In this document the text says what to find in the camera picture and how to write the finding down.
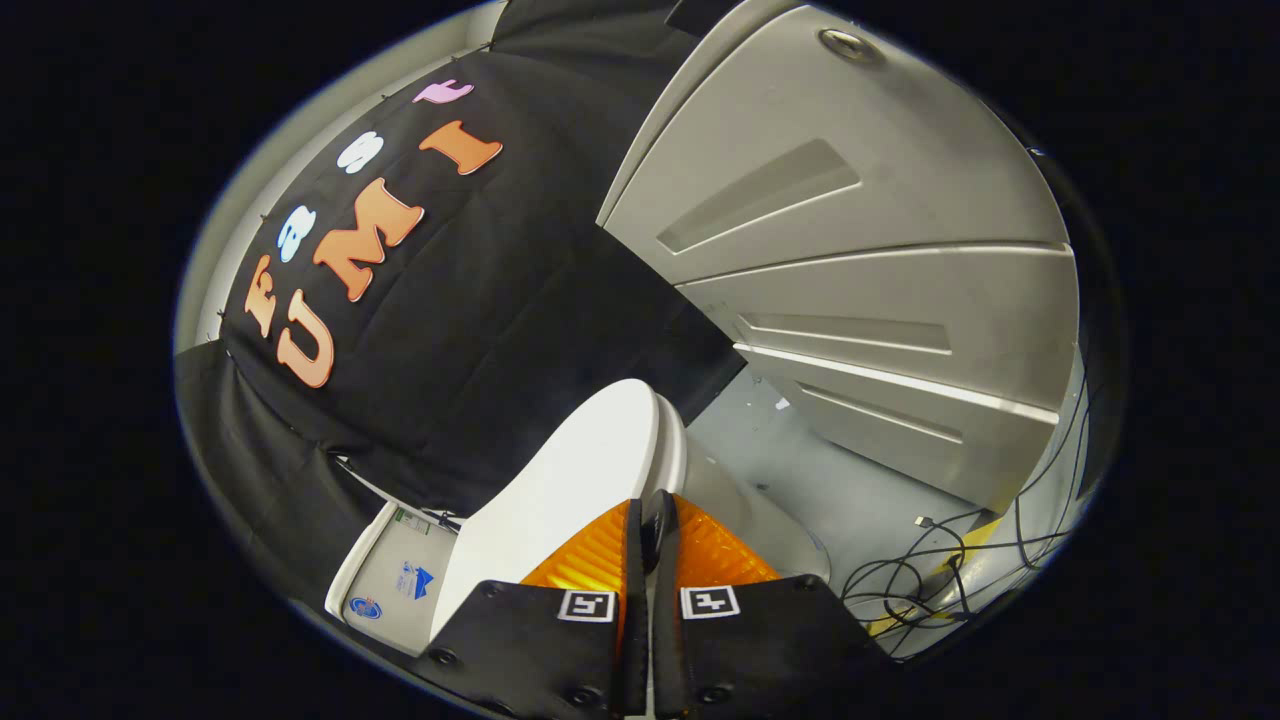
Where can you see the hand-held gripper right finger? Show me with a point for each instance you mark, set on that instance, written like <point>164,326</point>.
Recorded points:
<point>760,650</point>

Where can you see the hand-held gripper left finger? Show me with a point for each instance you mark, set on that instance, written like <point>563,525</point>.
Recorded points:
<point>545,650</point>

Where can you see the white toilet bowl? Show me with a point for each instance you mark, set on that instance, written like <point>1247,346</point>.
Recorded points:
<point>750,520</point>

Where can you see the white toilet tank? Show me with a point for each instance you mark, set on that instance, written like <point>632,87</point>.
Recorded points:
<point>395,590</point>

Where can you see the white toilet seat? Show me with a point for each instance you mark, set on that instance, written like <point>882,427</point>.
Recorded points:
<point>672,445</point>

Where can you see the black backdrop cloth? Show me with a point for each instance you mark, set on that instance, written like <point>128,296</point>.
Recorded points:
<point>480,330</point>

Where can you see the white drawer cabinet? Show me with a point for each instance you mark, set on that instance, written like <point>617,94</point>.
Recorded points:
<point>880,250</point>

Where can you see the round metal cabinet fitting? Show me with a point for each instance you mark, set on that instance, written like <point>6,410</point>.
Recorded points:
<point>850,45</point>

